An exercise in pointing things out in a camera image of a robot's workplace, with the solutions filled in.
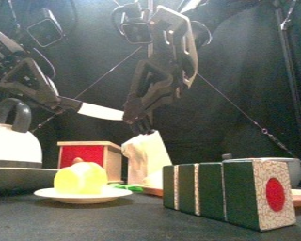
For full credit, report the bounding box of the toy knife white blade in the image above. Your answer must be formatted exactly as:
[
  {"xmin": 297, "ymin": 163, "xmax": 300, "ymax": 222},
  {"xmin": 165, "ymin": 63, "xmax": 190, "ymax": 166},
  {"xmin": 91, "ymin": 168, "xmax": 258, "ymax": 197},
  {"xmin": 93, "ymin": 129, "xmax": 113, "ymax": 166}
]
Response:
[{"xmin": 55, "ymin": 95, "xmax": 125, "ymax": 122}]

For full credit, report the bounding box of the wooden box red front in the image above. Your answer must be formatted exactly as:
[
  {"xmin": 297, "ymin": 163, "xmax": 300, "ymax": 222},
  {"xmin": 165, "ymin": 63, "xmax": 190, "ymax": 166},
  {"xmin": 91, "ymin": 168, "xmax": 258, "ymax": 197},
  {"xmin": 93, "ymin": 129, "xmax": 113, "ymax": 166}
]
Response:
[{"xmin": 55, "ymin": 140, "xmax": 124, "ymax": 184}]

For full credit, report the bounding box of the green toy leaf piece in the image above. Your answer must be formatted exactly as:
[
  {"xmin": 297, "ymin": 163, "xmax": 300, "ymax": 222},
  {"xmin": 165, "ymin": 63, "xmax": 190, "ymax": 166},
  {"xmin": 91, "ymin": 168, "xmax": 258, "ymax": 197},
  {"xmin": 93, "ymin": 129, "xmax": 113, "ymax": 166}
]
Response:
[{"xmin": 108, "ymin": 183, "xmax": 145, "ymax": 193}]

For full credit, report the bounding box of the yellow toy fruit half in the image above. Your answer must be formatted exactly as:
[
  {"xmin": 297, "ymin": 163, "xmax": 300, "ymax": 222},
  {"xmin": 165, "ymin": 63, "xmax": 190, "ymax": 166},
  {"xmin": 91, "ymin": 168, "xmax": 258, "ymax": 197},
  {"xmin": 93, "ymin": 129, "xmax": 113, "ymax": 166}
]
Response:
[{"xmin": 53, "ymin": 156, "xmax": 109, "ymax": 195}]

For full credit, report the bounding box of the wooden cutting board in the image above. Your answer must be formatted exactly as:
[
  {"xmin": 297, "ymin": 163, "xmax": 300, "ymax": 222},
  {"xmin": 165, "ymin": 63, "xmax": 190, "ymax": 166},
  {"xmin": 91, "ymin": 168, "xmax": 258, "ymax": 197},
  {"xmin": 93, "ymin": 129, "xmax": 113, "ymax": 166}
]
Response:
[{"xmin": 140, "ymin": 185, "xmax": 165, "ymax": 198}]

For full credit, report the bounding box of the white round plate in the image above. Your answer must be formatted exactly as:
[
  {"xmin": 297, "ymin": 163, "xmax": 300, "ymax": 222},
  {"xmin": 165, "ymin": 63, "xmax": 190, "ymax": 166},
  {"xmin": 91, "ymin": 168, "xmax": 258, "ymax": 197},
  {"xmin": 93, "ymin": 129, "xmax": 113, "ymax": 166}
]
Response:
[{"xmin": 31, "ymin": 186, "xmax": 134, "ymax": 205}]

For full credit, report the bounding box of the grey blue toy bowl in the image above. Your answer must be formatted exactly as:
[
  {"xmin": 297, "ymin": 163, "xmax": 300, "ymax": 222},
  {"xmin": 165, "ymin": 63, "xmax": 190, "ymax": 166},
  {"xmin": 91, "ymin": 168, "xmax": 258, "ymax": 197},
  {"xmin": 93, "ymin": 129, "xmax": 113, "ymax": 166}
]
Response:
[{"xmin": 222, "ymin": 153, "xmax": 301, "ymax": 189}]

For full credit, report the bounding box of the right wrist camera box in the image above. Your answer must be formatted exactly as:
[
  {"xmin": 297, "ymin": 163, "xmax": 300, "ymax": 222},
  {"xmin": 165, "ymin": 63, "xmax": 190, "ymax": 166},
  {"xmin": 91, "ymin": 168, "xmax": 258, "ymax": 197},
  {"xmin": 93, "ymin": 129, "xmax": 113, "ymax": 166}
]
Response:
[{"xmin": 120, "ymin": 18, "xmax": 154, "ymax": 45}]

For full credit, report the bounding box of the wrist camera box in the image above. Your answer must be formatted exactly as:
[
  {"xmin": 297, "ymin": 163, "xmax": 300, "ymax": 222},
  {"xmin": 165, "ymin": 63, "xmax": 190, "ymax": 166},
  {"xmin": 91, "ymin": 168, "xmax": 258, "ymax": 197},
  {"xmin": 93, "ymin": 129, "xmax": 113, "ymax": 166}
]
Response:
[
  {"xmin": 23, "ymin": 8, "xmax": 67, "ymax": 49},
  {"xmin": 120, "ymin": 18, "xmax": 154, "ymax": 45}
]

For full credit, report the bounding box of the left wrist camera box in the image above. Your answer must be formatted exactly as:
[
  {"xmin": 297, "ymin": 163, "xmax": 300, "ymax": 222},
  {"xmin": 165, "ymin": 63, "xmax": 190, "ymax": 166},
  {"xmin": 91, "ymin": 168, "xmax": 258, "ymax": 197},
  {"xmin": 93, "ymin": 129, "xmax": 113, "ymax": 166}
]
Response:
[{"xmin": 23, "ymin": 8, "xmax": 67, "ymax": 49}]

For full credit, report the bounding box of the white toy kettle black handle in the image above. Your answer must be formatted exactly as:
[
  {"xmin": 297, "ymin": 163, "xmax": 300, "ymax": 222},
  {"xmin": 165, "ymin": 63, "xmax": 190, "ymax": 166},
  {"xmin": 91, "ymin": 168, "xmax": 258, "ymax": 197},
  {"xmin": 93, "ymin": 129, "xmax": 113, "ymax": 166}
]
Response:
[{"xmin": 0, "ymin": 97, "xmax": 43, "ymax": 169}]

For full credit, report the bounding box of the black frame post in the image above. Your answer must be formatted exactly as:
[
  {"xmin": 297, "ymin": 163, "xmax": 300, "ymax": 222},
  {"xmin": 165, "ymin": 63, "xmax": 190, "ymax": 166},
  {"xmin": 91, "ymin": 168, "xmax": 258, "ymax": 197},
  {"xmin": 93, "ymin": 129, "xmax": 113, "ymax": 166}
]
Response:
[{"xmin": 273, "ymin": 0, "xmax": 301, "ymax": 158}]

